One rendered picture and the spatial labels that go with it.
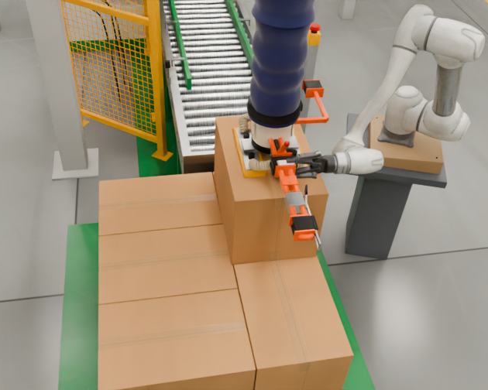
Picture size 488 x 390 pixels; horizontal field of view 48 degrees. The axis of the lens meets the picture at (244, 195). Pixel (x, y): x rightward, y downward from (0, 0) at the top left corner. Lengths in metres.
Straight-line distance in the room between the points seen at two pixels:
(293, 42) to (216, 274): 1.06
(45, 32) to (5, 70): 1.85
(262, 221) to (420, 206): 1.71
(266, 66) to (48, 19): 1.56
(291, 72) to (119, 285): 1.16
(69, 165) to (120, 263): 1.46
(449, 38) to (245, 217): 1.05
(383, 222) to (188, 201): 1.11
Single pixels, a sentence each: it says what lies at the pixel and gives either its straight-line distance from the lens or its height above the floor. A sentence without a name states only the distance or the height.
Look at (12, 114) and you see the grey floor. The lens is 4.61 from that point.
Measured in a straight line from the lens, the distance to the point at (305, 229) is 1.96.
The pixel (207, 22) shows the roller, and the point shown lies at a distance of 4.57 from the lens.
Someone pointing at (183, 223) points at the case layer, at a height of 0.54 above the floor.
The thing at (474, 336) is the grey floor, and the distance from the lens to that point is 3.28.
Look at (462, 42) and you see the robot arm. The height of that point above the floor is 1.55.
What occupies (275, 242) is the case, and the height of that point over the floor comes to 0.67.
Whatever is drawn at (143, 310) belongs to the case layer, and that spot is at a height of 0.54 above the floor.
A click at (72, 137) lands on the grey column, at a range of 3.76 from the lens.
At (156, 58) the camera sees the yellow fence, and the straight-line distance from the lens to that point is 3.54.
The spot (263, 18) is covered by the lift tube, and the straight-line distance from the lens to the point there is 2.08.
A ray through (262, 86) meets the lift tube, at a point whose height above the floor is 1.34.
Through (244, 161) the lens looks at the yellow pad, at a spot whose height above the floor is 0.97.
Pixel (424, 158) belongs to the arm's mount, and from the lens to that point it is 2.87.
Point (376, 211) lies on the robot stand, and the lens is 3.16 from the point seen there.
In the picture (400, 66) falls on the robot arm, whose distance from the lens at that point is 2.32.
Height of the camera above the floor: 2.48
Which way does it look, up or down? 42 degrees down
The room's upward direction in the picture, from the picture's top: 4 degrees clockwise
